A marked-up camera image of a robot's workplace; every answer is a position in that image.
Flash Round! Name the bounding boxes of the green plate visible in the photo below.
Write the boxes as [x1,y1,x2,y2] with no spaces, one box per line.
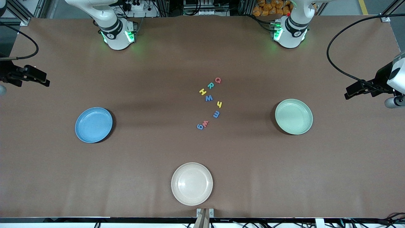
[275,99,314,135]

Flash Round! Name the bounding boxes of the blue plate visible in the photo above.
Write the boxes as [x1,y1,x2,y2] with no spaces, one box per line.
[75,107,113,143]

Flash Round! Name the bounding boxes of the beige plate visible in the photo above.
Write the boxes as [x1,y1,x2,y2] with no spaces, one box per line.
[171,162,213,206]

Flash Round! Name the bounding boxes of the orange packaged items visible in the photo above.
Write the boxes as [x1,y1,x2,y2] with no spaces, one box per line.
[252,0,293,17]

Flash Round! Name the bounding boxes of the white power strip with plugs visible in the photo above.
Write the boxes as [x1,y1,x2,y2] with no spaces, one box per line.
[122,0,159,18]

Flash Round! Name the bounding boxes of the brown table cover sheet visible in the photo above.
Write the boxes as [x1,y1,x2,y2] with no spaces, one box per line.
[0,15,405,219]

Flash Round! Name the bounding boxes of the white socket strip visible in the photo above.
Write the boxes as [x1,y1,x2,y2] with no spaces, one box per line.
[184,0,230,16]

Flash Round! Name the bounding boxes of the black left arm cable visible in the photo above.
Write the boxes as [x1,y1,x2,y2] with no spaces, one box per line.
[327,14,405,93]

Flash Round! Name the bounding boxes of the aluminium frame profile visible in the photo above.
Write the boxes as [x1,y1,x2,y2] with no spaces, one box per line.
[381,0,405,22]
[6,0,43,26]

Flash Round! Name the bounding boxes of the black and red cable bundle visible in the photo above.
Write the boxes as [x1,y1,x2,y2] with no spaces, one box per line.
[326,212,405,228]

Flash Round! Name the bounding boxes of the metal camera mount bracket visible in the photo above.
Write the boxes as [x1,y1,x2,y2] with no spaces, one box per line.
[194,208,215,228]

